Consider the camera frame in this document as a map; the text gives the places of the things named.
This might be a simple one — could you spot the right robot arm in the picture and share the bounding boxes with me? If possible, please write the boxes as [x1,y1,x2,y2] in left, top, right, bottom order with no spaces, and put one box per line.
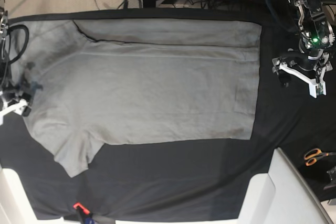
[1,0,34,124]

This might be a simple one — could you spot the orange handled scissors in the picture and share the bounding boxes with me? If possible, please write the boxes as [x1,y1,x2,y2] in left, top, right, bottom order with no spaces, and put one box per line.
[303,148,335,167]

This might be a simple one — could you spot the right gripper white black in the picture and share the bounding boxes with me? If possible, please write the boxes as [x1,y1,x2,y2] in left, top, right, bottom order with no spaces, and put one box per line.
[1,78,35,125]

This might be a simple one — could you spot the black table cloth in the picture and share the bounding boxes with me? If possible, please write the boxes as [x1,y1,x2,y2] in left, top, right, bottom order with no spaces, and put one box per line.
[1,8,335,222]

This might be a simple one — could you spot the red blue clamp bottom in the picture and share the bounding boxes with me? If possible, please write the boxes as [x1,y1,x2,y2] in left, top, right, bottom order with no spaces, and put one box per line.
[73,202,96,224]

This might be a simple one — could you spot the white bin right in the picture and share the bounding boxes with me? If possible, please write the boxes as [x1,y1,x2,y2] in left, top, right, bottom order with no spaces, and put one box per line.
[237,148,333,224]

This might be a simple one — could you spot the small black object right edge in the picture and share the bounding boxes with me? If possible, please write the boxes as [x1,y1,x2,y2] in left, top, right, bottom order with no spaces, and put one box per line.
[323,166,336,190]

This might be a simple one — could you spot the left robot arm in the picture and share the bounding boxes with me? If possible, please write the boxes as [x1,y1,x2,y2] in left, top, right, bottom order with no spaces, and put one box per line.
[265,0,335,98]

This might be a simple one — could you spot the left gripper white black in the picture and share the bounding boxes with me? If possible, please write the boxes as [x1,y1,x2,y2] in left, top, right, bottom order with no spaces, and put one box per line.
[272,49,333,98]

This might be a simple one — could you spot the white bin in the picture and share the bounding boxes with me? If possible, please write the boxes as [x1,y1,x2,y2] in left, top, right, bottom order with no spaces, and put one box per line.
[0,167,64,224]
[237,148,333,224]

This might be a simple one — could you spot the white bin left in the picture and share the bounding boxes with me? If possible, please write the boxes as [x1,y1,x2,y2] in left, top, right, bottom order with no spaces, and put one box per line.
[0,167,64,224]

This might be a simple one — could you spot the grey T-shirt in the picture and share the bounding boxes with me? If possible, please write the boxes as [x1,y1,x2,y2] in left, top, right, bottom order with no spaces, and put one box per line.
[13,19,262,177]

